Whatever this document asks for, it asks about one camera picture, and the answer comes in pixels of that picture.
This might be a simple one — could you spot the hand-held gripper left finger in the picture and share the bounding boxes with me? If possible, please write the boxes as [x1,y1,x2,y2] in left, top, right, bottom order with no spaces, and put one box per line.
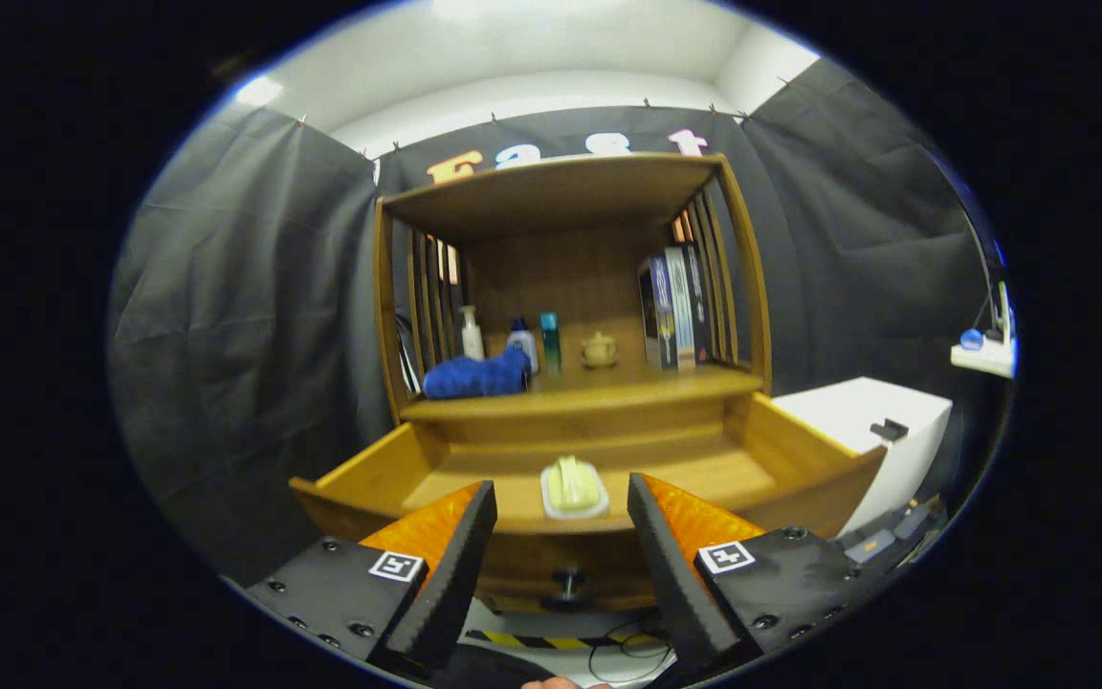
[247,480,498,682]

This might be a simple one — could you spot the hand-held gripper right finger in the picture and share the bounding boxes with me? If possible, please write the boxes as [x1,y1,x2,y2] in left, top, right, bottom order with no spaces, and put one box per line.
[627,472,896,682]

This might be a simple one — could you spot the wooden drawer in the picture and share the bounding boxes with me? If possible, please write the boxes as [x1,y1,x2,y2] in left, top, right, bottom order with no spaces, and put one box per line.
[289,390,887,613]

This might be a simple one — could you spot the green scrub brush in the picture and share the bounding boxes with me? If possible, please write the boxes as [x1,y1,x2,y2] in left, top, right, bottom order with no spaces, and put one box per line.
[540,456,610,521]

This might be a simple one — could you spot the wooden countertop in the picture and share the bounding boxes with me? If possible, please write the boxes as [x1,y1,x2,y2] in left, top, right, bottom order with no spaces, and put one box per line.
[400,364,764,422]

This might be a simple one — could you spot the wooden cabinet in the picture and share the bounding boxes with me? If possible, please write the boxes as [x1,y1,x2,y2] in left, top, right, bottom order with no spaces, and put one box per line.
[374,153,774,427]

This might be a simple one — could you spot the yellow black hazard tape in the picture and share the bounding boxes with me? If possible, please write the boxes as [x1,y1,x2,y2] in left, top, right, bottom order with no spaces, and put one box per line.
[465,629,667,652]

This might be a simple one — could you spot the blue towel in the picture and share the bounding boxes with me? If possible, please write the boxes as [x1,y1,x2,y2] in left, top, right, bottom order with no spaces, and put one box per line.
[423,346,532,400]

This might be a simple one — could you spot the dark grey box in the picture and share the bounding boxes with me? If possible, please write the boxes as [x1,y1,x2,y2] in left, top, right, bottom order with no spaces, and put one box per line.
[843,498,946,567]

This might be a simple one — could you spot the white pump bottle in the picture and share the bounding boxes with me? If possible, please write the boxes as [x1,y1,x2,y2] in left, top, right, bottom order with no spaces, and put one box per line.
[458,305,486,362]

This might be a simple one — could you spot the white box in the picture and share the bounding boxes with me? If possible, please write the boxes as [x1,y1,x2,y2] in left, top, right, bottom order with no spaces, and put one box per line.
[771,377,954,537]

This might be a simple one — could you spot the white bottle blue cap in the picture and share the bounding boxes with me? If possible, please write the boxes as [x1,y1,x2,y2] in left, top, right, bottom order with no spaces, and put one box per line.
[507,318,540,375]

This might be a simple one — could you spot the dark book blue spine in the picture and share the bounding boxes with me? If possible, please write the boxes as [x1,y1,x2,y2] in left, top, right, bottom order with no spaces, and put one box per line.
[638,255,678,370]

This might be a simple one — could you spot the pale blue book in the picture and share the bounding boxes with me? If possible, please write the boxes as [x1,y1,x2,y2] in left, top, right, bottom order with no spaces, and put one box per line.
[663,247,697,370]

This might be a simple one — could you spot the black book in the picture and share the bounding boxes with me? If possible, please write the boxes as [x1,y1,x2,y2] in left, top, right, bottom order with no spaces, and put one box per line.
[682,241,713,365]

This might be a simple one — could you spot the black backdrop cloth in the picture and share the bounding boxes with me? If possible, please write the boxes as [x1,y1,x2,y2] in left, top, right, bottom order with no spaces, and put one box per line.
[109,59,1002,585]

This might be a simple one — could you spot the white desk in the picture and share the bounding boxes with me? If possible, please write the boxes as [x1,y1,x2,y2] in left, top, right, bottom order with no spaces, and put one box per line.
[951,335,1016,379]

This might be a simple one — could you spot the ceiling light panel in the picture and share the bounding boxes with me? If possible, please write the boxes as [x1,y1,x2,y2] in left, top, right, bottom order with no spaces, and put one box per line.
[235,77,284,108]

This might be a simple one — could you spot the black floor cables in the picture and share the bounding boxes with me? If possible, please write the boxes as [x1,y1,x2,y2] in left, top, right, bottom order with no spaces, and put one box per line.
[589,622,676,682]

